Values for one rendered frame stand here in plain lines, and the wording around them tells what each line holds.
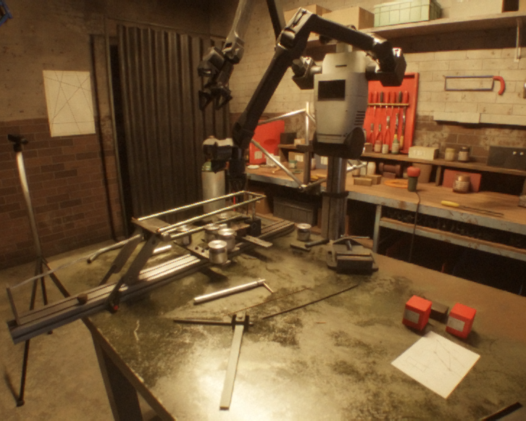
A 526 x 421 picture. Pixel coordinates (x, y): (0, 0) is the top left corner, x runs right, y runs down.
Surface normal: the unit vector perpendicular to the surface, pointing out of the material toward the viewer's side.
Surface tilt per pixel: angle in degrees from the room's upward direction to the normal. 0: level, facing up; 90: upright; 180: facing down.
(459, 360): 0
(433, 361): 0
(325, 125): 90
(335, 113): 90
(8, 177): 90
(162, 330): 0
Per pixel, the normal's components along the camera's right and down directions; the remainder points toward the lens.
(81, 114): 0.73, 0.20
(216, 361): 0.00, -0.96
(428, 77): -0.68, 0.22
